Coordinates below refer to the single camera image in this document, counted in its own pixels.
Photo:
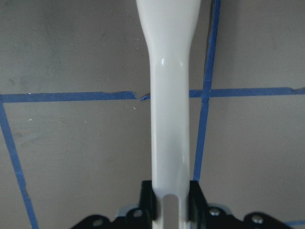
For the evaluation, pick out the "beige hand brush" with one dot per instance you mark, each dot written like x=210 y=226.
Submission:
x=168 y=27

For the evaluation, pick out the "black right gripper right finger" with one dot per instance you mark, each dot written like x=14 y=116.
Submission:
x=197 y=204

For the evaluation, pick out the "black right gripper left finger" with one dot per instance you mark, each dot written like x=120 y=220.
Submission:
x=147 y=201

